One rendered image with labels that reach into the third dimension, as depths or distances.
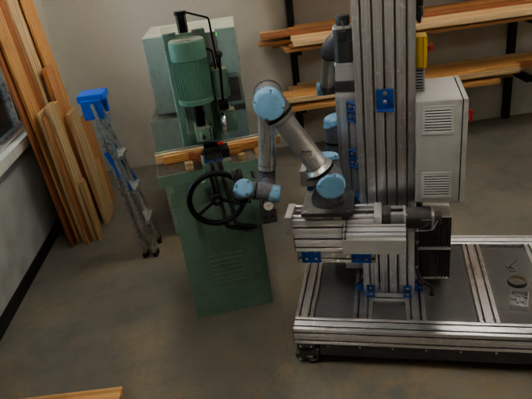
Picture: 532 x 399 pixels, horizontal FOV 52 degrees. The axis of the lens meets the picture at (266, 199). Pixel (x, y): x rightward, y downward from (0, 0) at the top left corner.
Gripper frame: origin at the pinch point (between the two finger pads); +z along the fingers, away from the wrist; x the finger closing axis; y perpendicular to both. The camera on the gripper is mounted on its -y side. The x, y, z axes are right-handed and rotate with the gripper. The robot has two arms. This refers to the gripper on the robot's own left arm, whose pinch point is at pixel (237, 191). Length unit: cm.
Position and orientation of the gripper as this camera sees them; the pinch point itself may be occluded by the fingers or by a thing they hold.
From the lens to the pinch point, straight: 253.4
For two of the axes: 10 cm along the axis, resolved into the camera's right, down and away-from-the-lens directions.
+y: 2.1, 9.8, -0.7
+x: 9.7, -2.0, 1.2
